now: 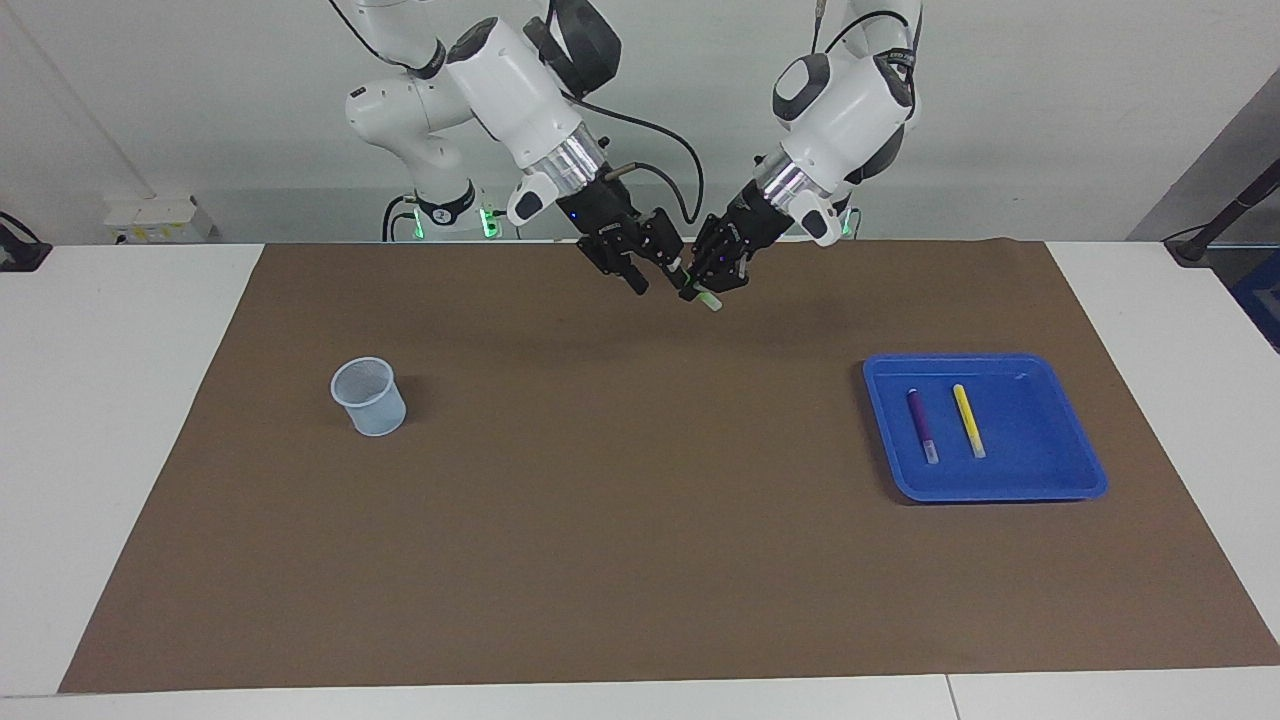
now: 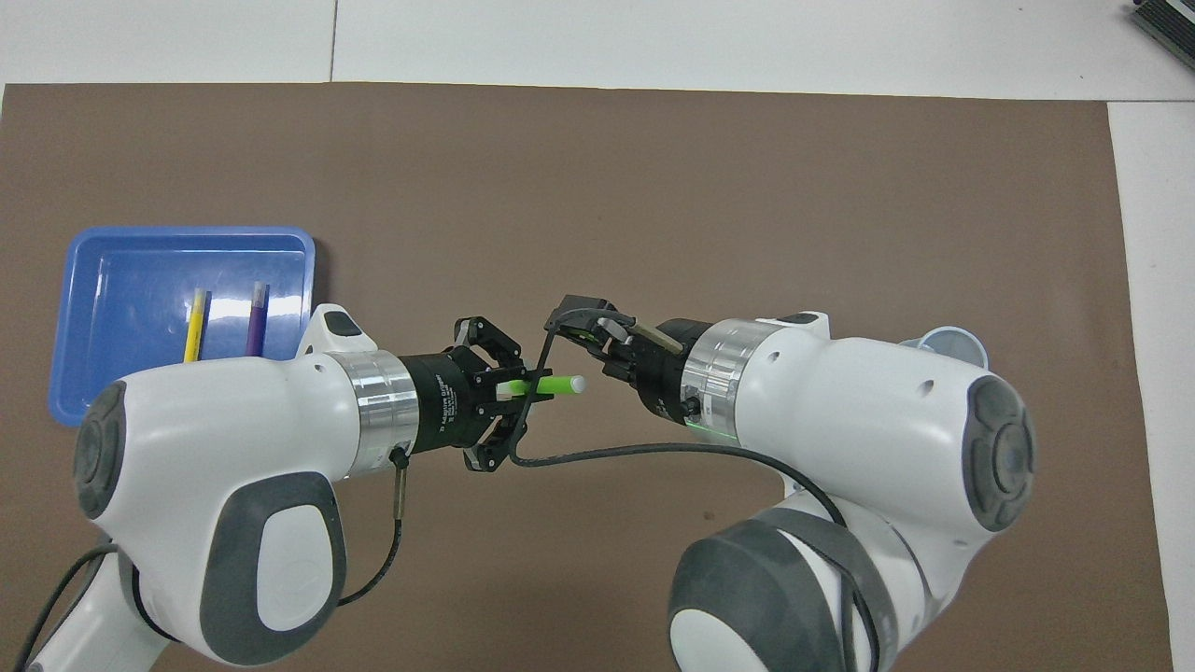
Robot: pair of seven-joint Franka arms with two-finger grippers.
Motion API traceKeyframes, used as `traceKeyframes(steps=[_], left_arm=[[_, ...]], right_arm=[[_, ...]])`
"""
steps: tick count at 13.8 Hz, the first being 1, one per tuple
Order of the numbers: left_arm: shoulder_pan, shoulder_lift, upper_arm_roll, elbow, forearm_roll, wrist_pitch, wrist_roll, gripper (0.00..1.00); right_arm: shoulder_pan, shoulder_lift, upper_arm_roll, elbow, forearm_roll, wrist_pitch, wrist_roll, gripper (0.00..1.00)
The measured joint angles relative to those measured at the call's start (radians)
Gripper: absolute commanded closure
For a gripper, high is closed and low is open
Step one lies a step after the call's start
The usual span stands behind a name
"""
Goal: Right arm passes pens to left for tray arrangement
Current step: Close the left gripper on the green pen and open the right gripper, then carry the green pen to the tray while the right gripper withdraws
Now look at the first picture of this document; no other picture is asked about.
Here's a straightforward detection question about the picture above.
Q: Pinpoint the black stand pole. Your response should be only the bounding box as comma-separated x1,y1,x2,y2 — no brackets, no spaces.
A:
1164,155,1280,269

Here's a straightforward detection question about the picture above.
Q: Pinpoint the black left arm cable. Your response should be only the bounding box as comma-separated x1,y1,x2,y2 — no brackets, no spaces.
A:
808,0,926,61

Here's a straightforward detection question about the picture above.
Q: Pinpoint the brown table mat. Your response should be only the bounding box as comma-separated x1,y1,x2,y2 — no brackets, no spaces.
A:
58,237,1280,695

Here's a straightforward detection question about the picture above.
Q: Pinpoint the pale blue mesh cup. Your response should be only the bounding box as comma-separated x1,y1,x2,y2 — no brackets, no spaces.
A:
331,357,408,438

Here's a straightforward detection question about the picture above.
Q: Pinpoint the purple marker pen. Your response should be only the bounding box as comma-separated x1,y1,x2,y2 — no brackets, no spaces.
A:
906,388,941,466

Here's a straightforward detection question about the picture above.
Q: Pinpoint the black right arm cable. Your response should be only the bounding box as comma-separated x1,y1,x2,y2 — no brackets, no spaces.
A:
560,90,707,227

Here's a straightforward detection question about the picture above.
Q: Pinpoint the blue plastic tray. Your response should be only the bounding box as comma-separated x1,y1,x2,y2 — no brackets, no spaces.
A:
862,352,1109,503

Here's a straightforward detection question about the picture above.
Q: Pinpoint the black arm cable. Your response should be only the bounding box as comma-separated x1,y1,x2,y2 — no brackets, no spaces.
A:
808,0,926,61
560,90,707,227

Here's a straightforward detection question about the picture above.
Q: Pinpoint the blue box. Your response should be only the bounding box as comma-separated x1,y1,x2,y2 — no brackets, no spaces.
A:
1230,248,1280,354

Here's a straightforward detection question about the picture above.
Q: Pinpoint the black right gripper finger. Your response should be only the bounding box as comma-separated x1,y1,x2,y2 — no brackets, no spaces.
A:
640,208,691,286
580,235,651,296

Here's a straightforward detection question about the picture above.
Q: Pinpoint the black clamp mount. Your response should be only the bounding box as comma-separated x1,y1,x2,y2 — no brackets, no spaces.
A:
0,211,54,273

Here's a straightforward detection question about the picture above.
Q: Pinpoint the yellow marker pen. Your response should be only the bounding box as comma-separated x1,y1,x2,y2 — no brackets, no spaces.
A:
952,383,988,461

